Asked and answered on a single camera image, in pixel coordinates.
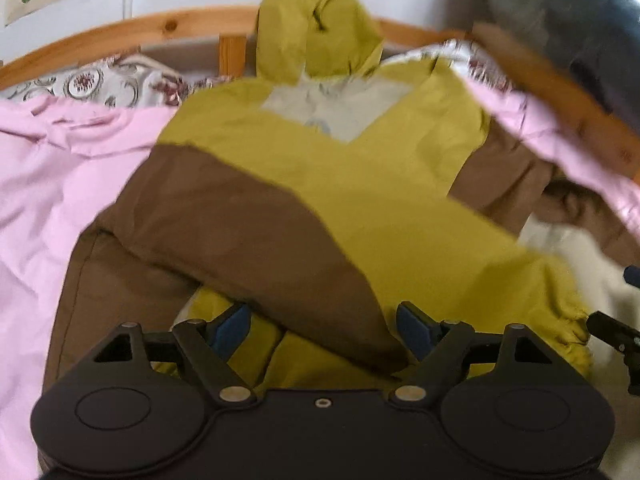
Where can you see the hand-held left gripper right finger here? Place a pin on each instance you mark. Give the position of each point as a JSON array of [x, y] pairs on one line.
[[412, 330]]

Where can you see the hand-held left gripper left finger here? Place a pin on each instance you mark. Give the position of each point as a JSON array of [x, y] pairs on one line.
[[232, 332]]

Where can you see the wooden bed frame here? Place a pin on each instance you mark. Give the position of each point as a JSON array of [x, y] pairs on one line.
[[165, 22]]

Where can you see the pink bed sheet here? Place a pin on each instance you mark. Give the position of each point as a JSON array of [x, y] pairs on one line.
[[55, 200]]

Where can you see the white cloth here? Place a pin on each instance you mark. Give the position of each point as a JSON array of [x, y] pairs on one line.
[[570, 265]]

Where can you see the olive and brown hooded jacket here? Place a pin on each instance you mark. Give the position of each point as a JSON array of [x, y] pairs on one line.
[[350, 185]]

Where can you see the clear plastic bag of clothes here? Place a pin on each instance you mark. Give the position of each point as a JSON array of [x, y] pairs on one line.
[[565, 5]]

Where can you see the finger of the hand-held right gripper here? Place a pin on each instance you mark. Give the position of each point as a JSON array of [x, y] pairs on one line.
[[612, 331], [633, 277]]

